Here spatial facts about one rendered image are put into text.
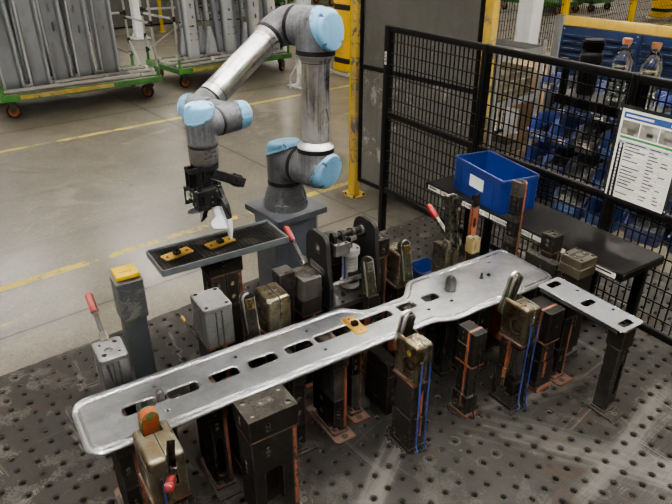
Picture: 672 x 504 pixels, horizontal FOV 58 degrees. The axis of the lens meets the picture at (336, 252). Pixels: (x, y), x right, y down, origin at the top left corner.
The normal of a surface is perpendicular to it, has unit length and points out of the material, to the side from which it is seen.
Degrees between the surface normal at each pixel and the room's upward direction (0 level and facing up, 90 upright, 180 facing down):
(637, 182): 90
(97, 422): 0
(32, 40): 86
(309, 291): 90
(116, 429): 0
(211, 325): 90
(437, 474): 0
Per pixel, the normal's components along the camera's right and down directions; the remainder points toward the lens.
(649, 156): -0.84, 0.25
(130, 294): 0.54, 0.40
